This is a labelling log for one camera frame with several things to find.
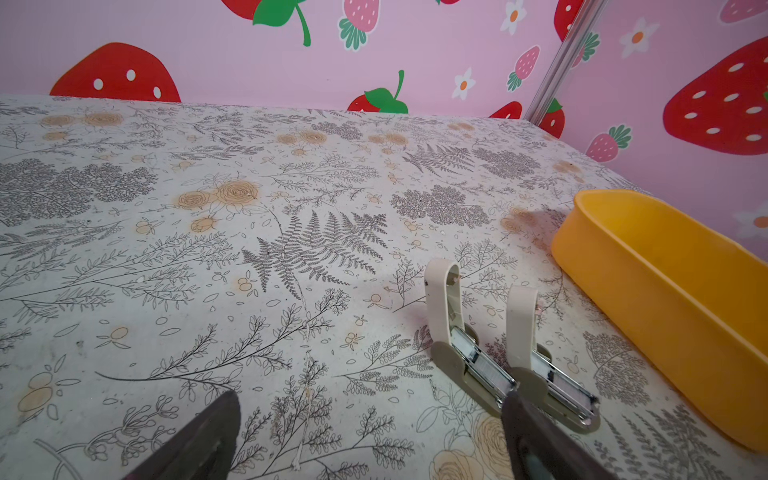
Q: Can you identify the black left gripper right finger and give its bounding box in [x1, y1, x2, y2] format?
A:
[501, 392, 615, 480]

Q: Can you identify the yellow plastic tray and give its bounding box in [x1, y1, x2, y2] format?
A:
[552, 190, 767, 452]

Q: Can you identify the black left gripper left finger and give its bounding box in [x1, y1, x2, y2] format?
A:
[125, 391, 241, 479]

